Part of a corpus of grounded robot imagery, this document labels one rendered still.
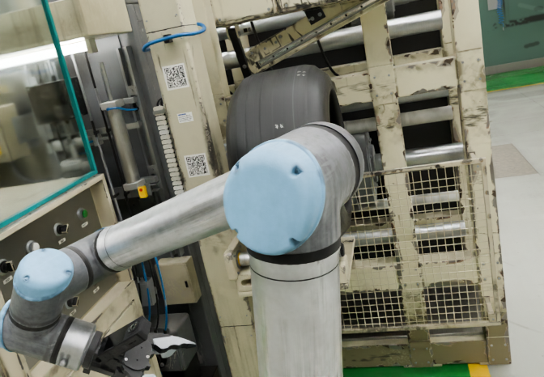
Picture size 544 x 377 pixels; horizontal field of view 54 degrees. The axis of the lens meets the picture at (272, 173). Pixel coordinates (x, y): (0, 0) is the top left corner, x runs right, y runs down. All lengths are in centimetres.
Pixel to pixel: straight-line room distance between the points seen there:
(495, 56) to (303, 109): 966
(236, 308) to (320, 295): 130
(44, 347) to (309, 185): 69
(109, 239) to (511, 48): 1039
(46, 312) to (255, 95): 85
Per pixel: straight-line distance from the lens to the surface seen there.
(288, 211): 56
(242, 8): 190
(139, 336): 104
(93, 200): 178
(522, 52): 1114
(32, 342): 110
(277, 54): 201
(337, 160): 62
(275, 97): 153
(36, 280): 100
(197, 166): 175
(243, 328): 196
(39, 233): 155
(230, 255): 170
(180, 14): 169
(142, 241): 96
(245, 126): 151
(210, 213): 84
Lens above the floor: 159
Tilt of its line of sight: 15 degrees down
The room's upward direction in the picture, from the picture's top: 12 degrees counter-clockwise
